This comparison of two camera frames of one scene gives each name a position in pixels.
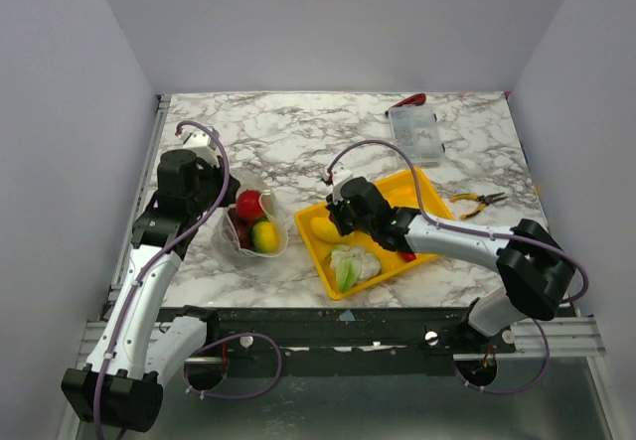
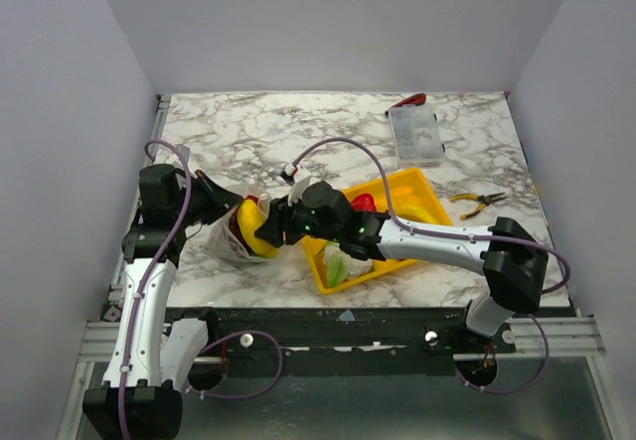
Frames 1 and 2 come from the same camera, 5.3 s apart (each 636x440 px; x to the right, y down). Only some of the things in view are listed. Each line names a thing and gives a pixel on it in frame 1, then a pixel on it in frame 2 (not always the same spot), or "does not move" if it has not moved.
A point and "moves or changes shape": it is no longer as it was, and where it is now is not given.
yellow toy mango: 324,228 moves or changes shape
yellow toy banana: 399,195 moves or changes shape
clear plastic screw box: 415,135 does not move
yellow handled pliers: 485,200 does not move
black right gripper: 337,216 -> 279,220
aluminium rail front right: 563,337 does not move
